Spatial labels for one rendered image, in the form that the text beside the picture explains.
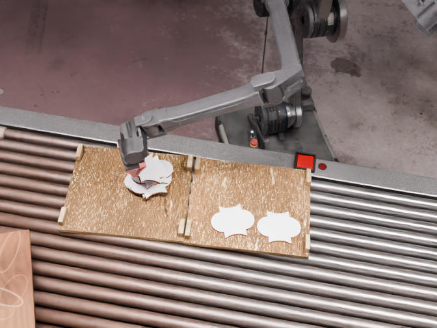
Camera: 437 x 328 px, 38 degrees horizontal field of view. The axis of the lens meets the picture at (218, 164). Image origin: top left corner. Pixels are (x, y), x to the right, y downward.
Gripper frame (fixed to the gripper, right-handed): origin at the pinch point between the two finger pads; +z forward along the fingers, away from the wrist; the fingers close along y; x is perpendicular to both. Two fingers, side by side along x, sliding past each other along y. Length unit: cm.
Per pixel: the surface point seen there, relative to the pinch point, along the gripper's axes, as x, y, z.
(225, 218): 25.3, 21.3, 11.6
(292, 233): 44, 33, 12
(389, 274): 70, 56, 15
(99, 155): -8.3, -17.1, 12.5
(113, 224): -10.3, 12.1, 12.3
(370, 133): 149, -61, 107
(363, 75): 167, -104, 108
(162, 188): 8.4, 5.1, 9.1
